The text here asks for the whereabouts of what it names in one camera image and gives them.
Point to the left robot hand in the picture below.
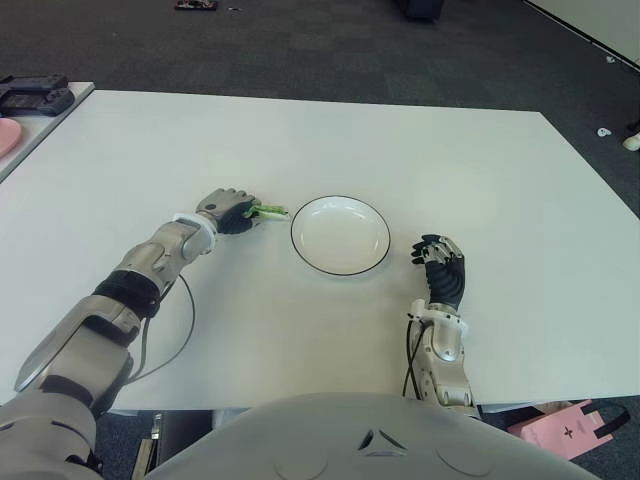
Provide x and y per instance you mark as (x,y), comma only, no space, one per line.
(225,205)

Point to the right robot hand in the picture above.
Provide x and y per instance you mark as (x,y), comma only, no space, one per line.
(445,275)

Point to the green toothpaste tube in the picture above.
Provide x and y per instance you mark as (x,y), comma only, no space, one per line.
(272,211)

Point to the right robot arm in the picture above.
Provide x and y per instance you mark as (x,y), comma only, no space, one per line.
(445,350)

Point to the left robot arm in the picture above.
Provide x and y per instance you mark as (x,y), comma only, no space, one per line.
(100,320)

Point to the white plate black rim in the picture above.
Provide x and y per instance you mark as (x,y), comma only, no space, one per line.
(340,235)

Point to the pink plate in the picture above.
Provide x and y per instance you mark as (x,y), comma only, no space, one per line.
(9,136)

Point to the pink paper bag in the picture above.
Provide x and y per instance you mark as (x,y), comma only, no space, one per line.
(555,430)

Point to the grey robot torso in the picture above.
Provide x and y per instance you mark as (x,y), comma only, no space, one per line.
(350,440)

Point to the white side table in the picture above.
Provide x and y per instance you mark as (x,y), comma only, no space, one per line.
(60,107)

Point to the red black floor item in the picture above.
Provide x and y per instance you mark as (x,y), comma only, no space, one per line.
(196,4)

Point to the small white floor object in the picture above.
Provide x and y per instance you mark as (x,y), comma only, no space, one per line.
(602,133)

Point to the black game controller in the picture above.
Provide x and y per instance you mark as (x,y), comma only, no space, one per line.
(35,95)

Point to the white shoe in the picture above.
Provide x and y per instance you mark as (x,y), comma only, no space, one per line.
(632,142)

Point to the dark floor box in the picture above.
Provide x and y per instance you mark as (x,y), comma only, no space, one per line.
(422,9)

